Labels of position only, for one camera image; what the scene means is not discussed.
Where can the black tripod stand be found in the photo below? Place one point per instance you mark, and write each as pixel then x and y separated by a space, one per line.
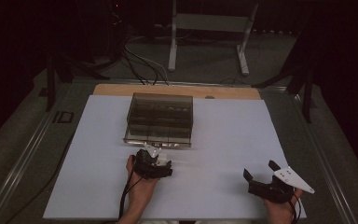
pixel 307 99
pixel 50 87

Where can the person's left hand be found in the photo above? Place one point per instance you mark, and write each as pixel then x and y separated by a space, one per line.
pixel 141 193

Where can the wooden table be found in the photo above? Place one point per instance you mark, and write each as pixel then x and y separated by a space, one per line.
pixel 174 90

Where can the smoky transparent drawer organizer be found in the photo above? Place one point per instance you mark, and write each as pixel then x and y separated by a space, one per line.
pixel 161 115

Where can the white table mat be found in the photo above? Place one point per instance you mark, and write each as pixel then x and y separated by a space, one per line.
pixel 214 149

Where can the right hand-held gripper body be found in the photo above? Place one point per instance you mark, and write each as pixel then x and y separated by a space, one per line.
pixel 270 191

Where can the small black rectangular frame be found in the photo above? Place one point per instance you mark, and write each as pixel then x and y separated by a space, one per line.
pixel 56 117

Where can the aluminium frame rail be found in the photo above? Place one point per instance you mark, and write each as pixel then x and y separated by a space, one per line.
pixel 326 161
pixel 21 165

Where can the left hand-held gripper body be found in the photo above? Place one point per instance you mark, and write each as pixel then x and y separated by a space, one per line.
pixel 146 163

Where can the person's right hand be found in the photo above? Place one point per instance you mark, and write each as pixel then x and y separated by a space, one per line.
pixel 281 213

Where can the dark equipment rack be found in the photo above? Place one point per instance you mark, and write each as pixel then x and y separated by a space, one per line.
pixel 115 31

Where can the grey metal stand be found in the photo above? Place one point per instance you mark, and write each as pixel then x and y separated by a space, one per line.
pixel 211 22

